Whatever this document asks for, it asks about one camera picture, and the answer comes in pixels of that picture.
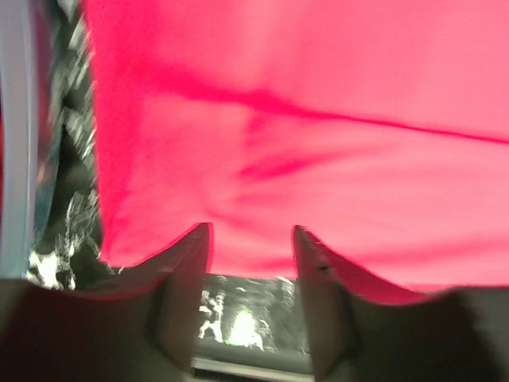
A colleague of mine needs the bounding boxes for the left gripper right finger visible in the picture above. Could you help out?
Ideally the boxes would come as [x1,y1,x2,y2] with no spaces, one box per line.
[292,226,508,381]

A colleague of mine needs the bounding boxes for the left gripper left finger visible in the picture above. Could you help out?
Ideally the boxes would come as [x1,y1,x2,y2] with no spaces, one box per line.
[1,223,211,381]

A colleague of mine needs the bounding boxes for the pink t shirt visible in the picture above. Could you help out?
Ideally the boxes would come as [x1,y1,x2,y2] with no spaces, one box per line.
[83,1,508,290]

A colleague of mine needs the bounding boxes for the black marbled table mat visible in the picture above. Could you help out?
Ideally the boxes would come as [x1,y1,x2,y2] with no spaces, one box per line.
[27,1,312,381]

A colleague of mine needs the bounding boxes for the blue translucent plastic bin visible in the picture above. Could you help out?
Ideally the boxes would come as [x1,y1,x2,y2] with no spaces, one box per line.
[1,1,61,279]

